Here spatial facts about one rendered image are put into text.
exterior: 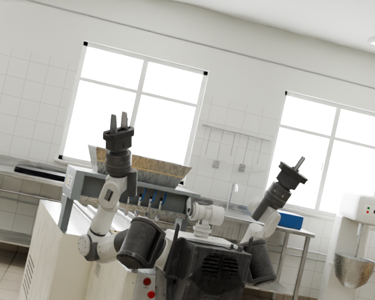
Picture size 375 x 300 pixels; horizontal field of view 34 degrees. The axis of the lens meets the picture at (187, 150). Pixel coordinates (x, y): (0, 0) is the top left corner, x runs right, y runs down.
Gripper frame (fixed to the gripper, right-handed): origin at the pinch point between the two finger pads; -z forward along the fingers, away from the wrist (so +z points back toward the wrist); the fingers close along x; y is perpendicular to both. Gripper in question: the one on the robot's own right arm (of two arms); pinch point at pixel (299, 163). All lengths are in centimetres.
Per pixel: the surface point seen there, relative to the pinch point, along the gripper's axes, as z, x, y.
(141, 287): 83, 24, 14
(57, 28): 64, 282, 371
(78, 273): 122, 61, 67
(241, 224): 123, 6, 376
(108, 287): 102, 39, 33
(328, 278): 128, -102, 426
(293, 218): 93, -34, 406
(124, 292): 90, 29, 13
